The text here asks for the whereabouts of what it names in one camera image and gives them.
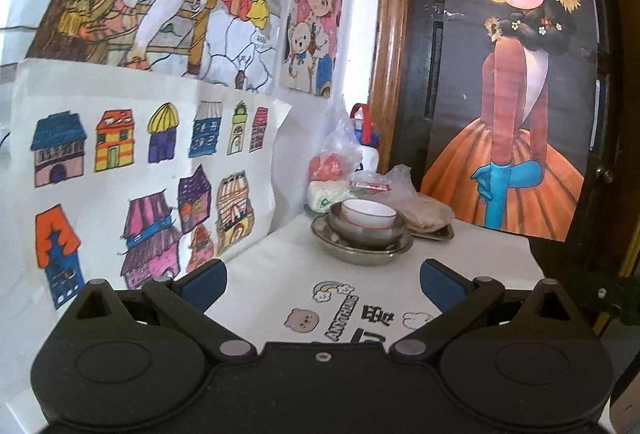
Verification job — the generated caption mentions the steel rectangular tray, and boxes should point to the steel rectangular tray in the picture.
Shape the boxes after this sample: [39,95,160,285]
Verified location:
[403,221,456,243]

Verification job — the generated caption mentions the red labelled packet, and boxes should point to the red labelled packet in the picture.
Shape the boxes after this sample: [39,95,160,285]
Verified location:
[350,179,392,193]

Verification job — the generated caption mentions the white bottle with red handle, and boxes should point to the white bottle with red handle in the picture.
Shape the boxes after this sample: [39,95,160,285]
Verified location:
[349,103,385,175]

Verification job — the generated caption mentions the black door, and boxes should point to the black door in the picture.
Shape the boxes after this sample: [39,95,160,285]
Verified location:
[390,0,640,330]

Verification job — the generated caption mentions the steel plate with sticker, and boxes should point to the steel plate with sticker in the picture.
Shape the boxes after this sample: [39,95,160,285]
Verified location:
[310,214,415,255]

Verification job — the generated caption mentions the steel bowl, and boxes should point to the steel bowl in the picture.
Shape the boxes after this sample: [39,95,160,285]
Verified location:
[327,202,407,251]

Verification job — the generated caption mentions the flatbread in plastic bag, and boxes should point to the flatbread in plastic bag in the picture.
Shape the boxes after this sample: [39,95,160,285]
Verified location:
[350,165,456,235]

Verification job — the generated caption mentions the wooden door frame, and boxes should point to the wooden door frame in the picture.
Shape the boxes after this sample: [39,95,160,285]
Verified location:
[366,0,415,177]

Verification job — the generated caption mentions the white bowl with red rim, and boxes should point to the white bowl with red rim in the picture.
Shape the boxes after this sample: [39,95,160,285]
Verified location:
[341,199,398,231]

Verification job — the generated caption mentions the red food in plastic bag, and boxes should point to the red food in plastic bag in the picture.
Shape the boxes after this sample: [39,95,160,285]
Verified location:
[309,114,362,185]

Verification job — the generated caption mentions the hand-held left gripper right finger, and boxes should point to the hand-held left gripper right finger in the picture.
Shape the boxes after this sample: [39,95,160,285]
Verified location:
[387,258,576,362]

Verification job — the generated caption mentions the wall poster with orange dress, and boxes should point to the wall poster with orange dress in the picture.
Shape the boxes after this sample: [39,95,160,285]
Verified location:
[420,0,602,243]

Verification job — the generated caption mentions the small drawing with teddy bear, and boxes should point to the small drawing with teddy bear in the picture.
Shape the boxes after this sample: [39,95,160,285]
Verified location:
[281,0,352,100]

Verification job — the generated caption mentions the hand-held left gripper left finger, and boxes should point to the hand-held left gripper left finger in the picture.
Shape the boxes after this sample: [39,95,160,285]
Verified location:
[74,258,258,362]

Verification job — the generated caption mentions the coloured houses drawing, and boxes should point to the coloured houses drawing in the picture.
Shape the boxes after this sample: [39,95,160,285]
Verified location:
[10,58,294,312]

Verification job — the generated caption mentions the white buns in plastic bag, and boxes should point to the white buns in plastic bag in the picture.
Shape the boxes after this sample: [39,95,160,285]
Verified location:
[307,181,351,215]

